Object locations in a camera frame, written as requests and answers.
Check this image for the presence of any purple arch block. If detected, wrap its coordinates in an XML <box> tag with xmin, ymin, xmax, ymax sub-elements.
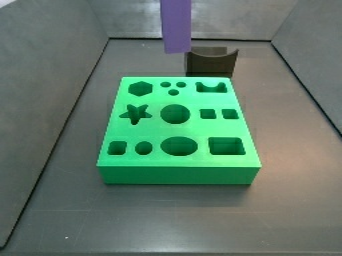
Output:
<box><xmin>160</xmin><ymin>0</ymin><xmax>191</xmax><ymax>54</ymax></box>

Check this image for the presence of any green shape sorter board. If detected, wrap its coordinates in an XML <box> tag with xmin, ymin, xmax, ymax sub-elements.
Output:
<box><xmin>96</xmin><ymin>77</ymin><xmax>262</xmax><ymax>185</ymax></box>

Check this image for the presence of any black curved holder stand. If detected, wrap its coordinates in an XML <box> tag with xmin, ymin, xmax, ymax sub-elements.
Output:
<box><xmin>186</xmin><ymin>46</ymin><xmax>239</xmax><ymax>78</ymax></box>

